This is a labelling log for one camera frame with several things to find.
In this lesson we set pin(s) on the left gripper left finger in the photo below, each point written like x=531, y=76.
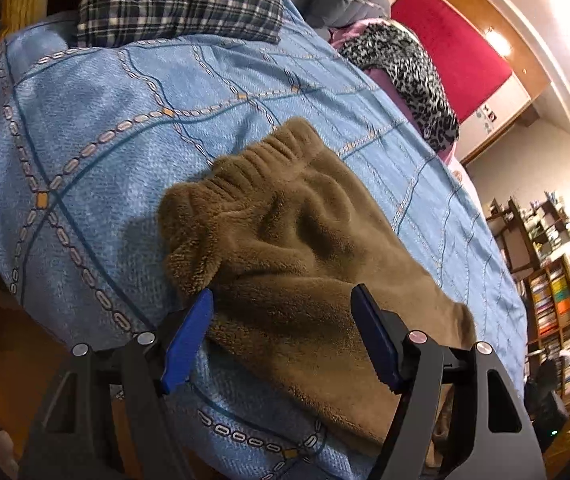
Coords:
x=73, y=434

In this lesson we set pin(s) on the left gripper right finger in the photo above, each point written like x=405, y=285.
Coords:
x=459, y=416

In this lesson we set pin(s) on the brown fleece pants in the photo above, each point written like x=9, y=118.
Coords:
x=281, y=233

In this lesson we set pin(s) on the wooden bookshelf with books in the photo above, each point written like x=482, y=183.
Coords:
x=547, y=298

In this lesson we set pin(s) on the dark wooden desk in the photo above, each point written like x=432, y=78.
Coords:
x=529, y=236

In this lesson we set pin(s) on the blue patterned bedspread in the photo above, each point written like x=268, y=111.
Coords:
x=92, y=138

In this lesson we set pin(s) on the pink purple blanket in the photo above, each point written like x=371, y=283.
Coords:
x=390, y=85

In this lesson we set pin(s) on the red padded headboard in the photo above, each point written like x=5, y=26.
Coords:
x=470, y=69

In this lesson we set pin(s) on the leopard print cloth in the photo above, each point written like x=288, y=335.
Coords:
x=410, y=75

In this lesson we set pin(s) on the dark plaid pillow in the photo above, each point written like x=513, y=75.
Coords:
x=114, y=23

